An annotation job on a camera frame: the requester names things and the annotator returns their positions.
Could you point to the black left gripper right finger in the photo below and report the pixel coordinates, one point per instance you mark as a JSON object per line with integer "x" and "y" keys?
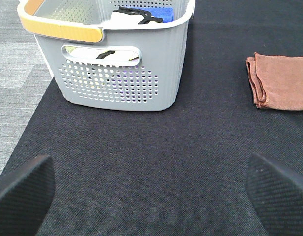
{"x": 276, "y": 194}

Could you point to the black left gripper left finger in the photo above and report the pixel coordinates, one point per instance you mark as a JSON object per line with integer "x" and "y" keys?
{"x": 25, "y": 197}

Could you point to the brown towel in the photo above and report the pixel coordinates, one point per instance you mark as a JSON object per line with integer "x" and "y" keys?
{"x": 276, "y": 81}

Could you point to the black table cloth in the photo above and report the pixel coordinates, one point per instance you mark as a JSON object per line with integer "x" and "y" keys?
{"x": 181, "y": 171}

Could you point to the grey perforated laundry basket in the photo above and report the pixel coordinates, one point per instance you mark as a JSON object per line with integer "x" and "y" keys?
{"x": 148, "y": 84}

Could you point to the white towel with black trim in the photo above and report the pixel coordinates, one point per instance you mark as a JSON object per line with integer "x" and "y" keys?
{"x": 121, "y": 17}

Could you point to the blue towel in basket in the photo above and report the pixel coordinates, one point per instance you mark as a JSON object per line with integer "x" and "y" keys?
{"x": 166, "y": 13}

